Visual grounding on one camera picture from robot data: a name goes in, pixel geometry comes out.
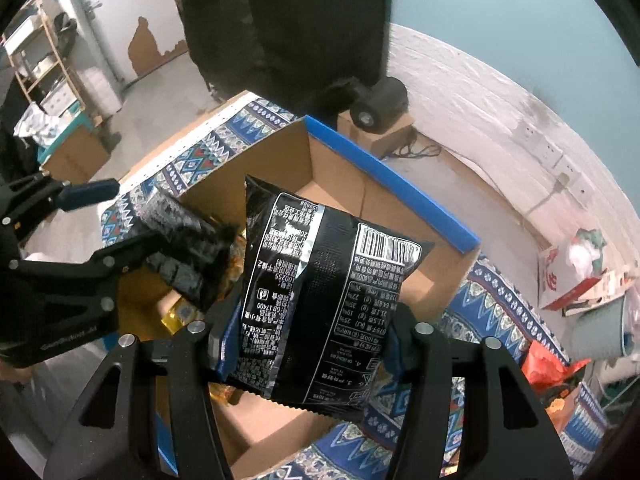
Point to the wooden shelf rack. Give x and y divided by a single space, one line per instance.
50 50

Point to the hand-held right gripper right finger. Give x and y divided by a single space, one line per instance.
396 347

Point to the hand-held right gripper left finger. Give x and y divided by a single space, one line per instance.
227 330

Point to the large orange snack bag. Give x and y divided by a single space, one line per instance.
562 402

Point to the person in dark clothes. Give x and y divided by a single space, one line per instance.
280 25

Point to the blue-edged cardboard box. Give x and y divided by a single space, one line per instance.
340 200

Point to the black snack packet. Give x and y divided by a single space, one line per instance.
185 240
310 300

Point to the teal topped cardboard box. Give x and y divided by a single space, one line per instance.
75 155

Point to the small brown cardboard box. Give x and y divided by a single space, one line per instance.
385 140

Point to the flat red-orange snack packet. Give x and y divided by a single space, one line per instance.
542 365

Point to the white wall socket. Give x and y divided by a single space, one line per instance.
570 166
549 152
530 136
585 191

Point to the black cylindrical device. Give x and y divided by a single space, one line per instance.
380 100

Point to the yellow brown snack packet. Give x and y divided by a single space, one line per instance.
235 270

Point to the blue patterned tablecloth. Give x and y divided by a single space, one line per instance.
500 300

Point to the white plastic bag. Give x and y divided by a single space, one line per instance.
582 255

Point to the long yellow snack packet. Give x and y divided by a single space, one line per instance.
172 317

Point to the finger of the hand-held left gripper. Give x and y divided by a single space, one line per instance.
115 255
90 194

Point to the white plastic bin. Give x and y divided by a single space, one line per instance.
100 95

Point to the red and white paper bag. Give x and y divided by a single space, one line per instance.
555 270

